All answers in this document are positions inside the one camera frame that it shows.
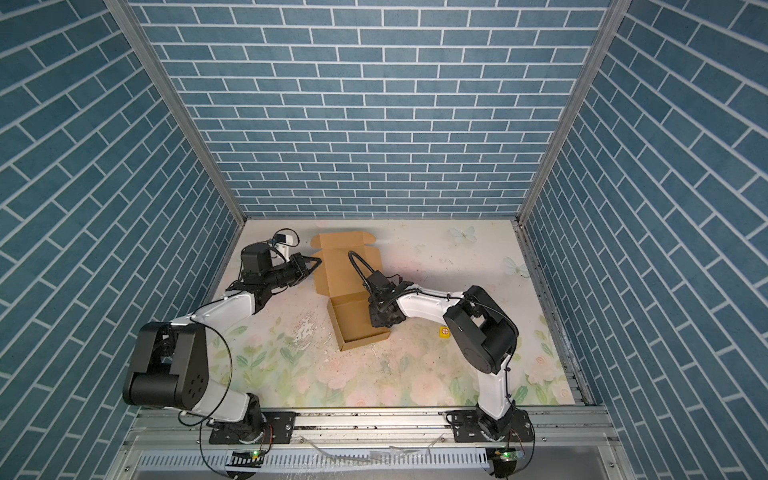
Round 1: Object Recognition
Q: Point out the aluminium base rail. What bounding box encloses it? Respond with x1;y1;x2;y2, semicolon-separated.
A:
107;405;633;479

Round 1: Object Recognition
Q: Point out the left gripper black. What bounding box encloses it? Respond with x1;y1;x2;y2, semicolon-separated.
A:
261;253;321;291

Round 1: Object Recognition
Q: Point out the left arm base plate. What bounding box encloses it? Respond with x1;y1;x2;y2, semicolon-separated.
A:
209;411;297;446

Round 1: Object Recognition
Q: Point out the brown cardboard paper box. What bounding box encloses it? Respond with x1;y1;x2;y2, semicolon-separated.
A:
310;231;391;351

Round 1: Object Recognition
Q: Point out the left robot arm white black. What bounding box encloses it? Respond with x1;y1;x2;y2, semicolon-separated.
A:
122;241;322;444

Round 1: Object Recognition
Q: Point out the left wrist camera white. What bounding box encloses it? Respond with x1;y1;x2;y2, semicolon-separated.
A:
271;228;300;248

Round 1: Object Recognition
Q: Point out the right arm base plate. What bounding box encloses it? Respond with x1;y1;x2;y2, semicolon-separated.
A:
445;406;535;443

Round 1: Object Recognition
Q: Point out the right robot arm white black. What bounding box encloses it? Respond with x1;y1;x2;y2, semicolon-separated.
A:
363;271;519;441

